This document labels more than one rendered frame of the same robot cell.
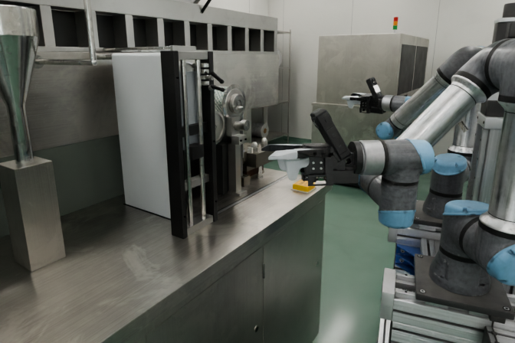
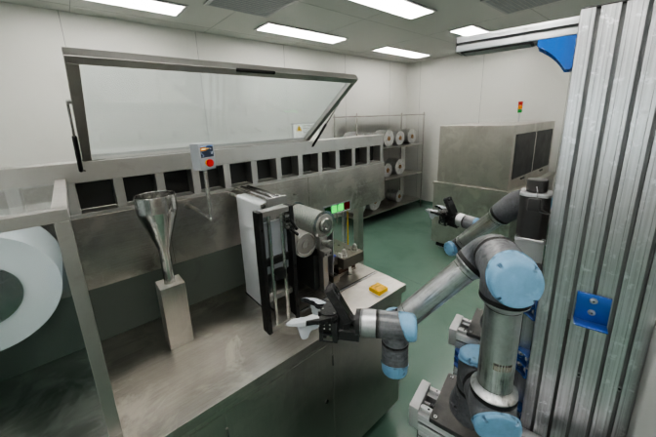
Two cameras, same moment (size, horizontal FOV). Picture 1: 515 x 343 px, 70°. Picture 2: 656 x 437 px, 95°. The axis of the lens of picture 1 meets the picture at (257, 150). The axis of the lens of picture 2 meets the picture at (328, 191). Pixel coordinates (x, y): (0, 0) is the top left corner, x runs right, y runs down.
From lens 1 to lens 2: 0.50 m
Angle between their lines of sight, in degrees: 16
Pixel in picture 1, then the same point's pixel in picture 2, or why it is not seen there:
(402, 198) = (391, 359)
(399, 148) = (388, 323)
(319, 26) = (451, 107)
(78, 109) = (217, 229)
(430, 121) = (432, 290)
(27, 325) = (154, 397)
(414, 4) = (541, 88)
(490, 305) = not seen: outside the picture
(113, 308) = (203, 394)
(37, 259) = (175, 342)
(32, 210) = (172, 313)
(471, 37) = not seen: hidden behind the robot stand
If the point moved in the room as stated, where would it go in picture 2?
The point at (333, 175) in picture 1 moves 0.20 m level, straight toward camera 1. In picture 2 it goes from (340, 334) to (302, 389)
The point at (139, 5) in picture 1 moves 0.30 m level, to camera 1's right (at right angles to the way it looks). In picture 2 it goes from (261, 153) to (313, 153)
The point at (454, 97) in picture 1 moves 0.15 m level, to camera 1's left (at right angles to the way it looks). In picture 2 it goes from (452, 274) to (399, 268)
